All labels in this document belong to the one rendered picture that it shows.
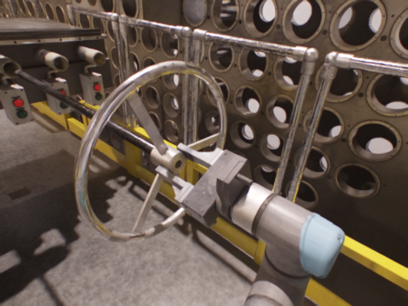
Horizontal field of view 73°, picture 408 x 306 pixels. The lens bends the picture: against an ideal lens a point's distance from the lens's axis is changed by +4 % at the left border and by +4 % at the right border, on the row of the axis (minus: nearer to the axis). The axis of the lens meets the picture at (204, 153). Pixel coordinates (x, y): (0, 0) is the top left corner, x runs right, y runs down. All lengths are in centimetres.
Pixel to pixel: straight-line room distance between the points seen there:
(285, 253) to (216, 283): 99
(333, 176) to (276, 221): 160
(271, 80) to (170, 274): 136
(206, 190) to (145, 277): 99
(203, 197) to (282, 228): 14
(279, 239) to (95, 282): 114
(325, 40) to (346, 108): 41
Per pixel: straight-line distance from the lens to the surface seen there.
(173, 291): 136
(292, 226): 40
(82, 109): 80
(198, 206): 45
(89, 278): 147
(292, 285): 46
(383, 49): 173
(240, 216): 43
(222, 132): 67
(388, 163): 187
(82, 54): 147
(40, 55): 142
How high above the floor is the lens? 116
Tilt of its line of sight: 31 degrees down
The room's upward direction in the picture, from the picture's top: 3 degrees clockwise
